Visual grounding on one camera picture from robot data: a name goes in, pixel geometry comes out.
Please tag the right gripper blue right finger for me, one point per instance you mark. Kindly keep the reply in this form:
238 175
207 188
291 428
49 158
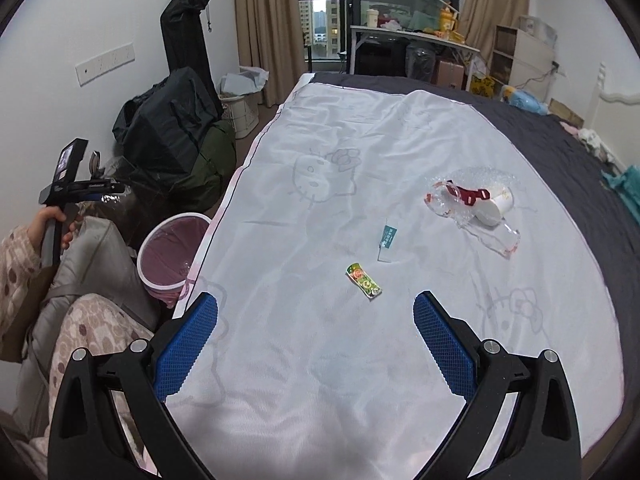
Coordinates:
447 349

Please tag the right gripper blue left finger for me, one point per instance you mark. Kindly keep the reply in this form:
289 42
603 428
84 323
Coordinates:
179 342

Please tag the white yogurt cup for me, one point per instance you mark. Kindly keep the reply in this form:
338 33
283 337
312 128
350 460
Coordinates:
491 210

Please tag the red wrapper strip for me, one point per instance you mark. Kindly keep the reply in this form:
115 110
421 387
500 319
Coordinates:
467 196

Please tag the clear bubble wrap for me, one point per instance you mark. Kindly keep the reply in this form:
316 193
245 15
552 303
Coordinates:
478 177

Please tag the left forearm pyjama sleeve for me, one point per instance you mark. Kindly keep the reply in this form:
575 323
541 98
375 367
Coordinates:
20 266

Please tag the white trash bin pink liner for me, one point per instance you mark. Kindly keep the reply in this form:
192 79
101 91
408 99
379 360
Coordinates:
165 256

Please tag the clear plastic bag brown contents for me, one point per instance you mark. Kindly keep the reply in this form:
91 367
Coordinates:
136 210

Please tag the grey zippered storage bag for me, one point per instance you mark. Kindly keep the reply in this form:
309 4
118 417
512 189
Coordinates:
97 262

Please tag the green candy wrapper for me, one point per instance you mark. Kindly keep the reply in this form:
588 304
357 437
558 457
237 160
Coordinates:
367 285

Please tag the teal paper packet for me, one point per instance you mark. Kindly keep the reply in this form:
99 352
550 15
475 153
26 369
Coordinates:
387 245

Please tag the clear plastic wrapper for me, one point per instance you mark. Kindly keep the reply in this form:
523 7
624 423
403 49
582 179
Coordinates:
503 240

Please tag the dark green bag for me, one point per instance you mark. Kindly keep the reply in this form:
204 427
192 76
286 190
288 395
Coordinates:
193 175

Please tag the white Hello Kitty sheet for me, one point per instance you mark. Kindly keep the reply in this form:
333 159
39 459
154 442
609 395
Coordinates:
304 377

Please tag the dark grey bedspread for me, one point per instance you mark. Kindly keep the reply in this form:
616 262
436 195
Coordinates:
573 175

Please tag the white laundry basket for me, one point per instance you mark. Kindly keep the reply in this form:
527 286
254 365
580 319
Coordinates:
239 95

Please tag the tall black bag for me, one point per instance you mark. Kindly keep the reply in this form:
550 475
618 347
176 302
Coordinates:
184 42

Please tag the teal cloth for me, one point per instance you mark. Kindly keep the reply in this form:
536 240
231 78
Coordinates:
627 186

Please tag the beige left curtain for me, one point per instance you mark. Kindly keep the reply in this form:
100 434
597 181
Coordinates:
270 36

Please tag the beige curtain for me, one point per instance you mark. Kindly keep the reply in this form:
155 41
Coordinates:
270 36
492 0

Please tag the light blue plush toy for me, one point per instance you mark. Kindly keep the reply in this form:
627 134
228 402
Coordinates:
523 100

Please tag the white shelf cabinet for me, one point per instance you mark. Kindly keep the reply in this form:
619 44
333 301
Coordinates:
522 61

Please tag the white folding table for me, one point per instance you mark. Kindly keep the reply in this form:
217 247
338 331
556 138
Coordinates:
464 54

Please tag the yellow toy on table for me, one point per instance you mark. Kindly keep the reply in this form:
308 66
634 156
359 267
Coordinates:
448 23

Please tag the beige right curtain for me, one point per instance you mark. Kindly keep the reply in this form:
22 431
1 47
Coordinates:
492 0

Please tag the white wall switch panel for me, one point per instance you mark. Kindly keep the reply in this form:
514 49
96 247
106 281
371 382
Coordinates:
104 63

